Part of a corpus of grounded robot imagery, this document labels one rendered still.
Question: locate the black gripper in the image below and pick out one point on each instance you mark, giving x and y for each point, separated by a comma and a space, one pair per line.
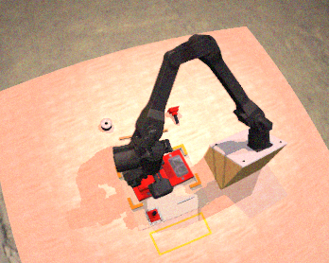
160, 187

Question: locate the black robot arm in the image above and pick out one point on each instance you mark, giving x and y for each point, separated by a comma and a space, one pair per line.
149, 125

